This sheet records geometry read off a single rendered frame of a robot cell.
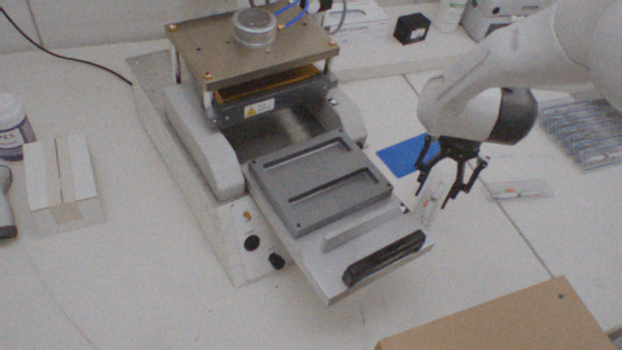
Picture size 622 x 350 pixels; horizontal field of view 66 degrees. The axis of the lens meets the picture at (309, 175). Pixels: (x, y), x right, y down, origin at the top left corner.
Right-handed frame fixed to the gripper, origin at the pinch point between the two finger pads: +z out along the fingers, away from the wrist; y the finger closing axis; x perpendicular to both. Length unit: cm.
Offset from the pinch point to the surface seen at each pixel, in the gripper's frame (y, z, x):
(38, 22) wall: -112, 1, -9
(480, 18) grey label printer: -12, -3, 72
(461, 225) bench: 8.9, 8.0, 1.4
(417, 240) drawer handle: 1.1, -18.1, -29.0
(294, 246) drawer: -15.2, -14.3, -38.6
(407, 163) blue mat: -9.0, 8.2, 11.8
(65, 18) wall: -107, 1, -3
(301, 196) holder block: -18.9, -15.6, -30.4
